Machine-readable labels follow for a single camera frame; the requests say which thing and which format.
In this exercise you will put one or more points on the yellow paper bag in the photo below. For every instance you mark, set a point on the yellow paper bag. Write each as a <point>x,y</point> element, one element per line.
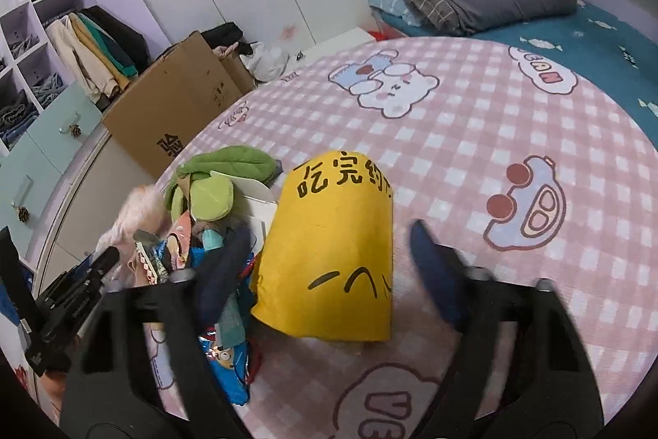
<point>326,271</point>

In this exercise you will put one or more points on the pink checkered tablecloth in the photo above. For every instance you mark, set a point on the pink checkered tablecloth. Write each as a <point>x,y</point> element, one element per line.
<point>525,181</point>

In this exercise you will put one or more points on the purple shelf cabinet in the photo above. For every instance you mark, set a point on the purple shelf cabinet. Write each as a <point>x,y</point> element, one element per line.
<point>34,66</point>

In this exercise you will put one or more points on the green leaf plush wrapper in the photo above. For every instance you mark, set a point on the green leaf plush wrapper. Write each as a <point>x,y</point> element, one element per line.
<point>203,186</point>

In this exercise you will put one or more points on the large cardboard box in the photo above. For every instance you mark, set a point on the large cardboard box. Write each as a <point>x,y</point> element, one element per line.
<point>176,98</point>

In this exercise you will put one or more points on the teal drawer unit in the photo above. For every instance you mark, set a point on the teal drawer unit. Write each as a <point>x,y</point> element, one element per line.
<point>33,168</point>

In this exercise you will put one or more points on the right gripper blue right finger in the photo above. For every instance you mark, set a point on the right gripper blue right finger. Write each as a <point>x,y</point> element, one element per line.
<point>441,271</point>

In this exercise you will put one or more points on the beige low cabinet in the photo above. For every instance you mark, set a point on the beige low cabinet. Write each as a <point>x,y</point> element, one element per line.
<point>83,206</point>

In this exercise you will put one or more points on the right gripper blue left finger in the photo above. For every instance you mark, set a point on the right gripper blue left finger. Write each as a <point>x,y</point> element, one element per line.
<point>218,276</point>

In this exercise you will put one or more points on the teal bed sheet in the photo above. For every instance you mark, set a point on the teal bed sheet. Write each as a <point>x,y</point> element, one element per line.
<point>590,44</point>

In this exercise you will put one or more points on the blue snack wrapper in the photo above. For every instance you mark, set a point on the blue snack wrapper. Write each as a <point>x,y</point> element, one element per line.
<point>225,339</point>

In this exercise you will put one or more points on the hanging clothes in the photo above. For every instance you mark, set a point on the hanging clothes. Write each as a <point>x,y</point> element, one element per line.
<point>104,54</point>

